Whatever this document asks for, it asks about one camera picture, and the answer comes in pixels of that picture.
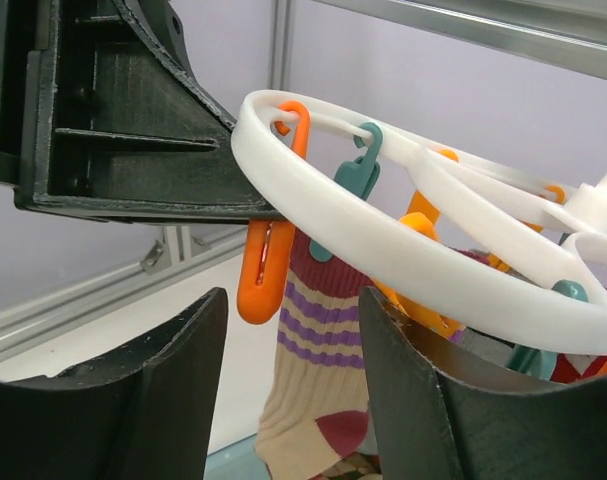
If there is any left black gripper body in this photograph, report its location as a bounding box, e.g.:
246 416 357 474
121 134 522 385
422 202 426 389
0 0 278 224

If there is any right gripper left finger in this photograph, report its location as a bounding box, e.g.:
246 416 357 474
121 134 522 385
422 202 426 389
0 287 228 479

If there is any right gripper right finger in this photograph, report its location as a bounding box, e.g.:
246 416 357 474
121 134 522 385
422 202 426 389
359 288 607 479

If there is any beige purple striped sock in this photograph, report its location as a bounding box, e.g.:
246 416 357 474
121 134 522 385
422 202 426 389
255 232 378 479

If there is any orange clothespin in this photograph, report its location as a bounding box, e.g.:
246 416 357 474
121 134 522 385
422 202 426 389
236 101 312 326

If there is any white round clip hanger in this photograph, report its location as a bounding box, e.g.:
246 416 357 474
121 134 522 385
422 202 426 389
231 90 607 355

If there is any beige argyle sock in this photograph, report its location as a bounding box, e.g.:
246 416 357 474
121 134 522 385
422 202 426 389
316 452 383 480

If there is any blue transparent tray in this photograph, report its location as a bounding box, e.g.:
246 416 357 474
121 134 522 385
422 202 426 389
203 435 270 480

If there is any yellow clothespin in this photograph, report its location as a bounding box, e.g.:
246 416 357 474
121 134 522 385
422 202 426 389
370 148 467 346

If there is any teal clothespin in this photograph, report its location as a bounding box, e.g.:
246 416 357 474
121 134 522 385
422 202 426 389
308 122 385 264

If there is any aluminium top crossbar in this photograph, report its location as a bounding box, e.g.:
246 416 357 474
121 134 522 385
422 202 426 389
326 0 607 80

